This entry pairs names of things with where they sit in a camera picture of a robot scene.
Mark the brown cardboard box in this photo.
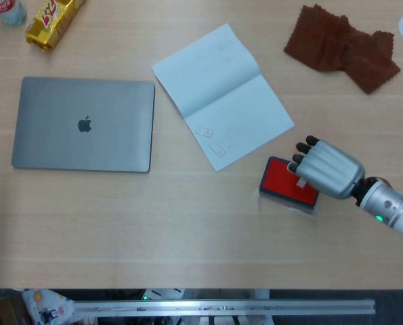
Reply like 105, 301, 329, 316
0, 296, 22, 325

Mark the white lined notebook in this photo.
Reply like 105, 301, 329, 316
152, 22, 296, 173

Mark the plastic cola bottle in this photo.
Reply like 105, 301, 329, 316
0, 0, 28, 27

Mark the white device with green light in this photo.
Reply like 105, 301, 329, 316
142, 288, 185, 301

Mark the grey laptop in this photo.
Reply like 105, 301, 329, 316
11, 76, 156, 173

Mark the brown cloth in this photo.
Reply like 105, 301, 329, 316
283, 3, 402, 95

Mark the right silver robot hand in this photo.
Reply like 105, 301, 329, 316
287, 135, 364, 200

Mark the white printed plastic bag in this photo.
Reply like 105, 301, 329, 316
21, 289, 75, 325

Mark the golden snack package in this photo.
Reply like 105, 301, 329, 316
24, 0, 87, 51

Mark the red ink pad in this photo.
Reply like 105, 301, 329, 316
257, 156, 321, 219

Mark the aluminium rail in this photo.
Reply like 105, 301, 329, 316
70, 299, 377, 318

